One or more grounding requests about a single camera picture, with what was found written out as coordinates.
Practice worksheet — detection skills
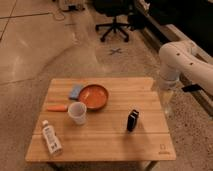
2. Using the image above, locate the blue sponge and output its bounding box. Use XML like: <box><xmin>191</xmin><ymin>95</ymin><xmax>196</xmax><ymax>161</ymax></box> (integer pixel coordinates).
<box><xmin>69</xmin><ymin>85</ymin><xmax>83</xmax><ymax>100</ymax></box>

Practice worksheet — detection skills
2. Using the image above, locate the black office chair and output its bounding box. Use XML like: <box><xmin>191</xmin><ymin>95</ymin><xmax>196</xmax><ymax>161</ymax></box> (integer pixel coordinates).
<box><xmin>92</xmin><ymin>0</ymin><xmax>133</xmax><ymax>42</ymax></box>

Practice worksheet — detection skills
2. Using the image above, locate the wooden folding table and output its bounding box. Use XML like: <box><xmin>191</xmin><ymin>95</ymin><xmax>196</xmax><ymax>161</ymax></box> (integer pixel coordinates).
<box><xmin>25</xmin><ymin>77</ymin><xmax>176</xmax><ymax>163</ymax></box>

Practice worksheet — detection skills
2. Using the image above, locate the white plastic bottle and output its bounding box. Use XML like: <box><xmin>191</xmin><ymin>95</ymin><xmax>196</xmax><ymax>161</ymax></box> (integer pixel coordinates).
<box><xmin>42</xmin><ymin>120</ymin><xmax>62</xmax><ymax>155</ymax></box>

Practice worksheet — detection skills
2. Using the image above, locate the orange carrot toy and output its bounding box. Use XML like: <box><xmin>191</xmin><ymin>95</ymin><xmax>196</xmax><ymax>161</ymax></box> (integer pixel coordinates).
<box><xmin>46</xmin><ymin>105</ymin><xmax>68</xmax><ymax>112</ymax></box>

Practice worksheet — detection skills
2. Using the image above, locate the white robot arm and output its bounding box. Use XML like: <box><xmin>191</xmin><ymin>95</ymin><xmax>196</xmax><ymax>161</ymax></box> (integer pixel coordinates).
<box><xmin>158</xmin><ymin>41</ymin><xmax>213</xmax><ymax>95</ymax></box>

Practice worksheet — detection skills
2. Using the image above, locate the black rectangular box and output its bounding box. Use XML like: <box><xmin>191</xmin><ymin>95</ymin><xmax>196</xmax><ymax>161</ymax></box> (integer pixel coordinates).
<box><xmin>127</xmin><ymin>110</ymin><xmax>139</xmax><ymax>131</ymax></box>

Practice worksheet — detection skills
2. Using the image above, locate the floor cable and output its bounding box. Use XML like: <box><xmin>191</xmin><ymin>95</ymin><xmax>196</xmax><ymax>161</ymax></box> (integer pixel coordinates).
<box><xmin>49</xmin><ymin>3</ymin><xmax>68</xmax><ymax>22</ymax></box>

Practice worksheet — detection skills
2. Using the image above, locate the orange bowl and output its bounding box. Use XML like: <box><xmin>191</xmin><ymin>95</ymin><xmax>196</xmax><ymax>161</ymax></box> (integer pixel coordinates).
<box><xmin>78</xmin><ymin>84</ymin><xmax>109</xmax><ymax>110</ymax></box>

